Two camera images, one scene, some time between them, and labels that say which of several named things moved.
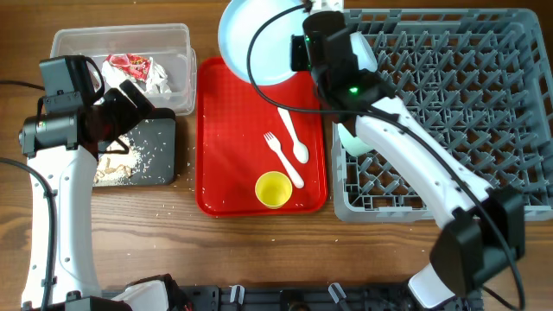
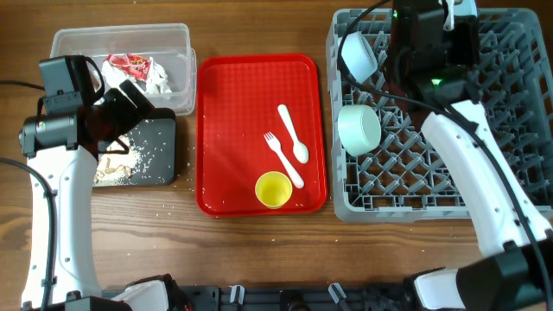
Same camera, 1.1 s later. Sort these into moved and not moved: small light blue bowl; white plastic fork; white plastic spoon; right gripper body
Moved: right gripper body
Not moved: white plastic spoon; white plastic fork; small light blue bowl
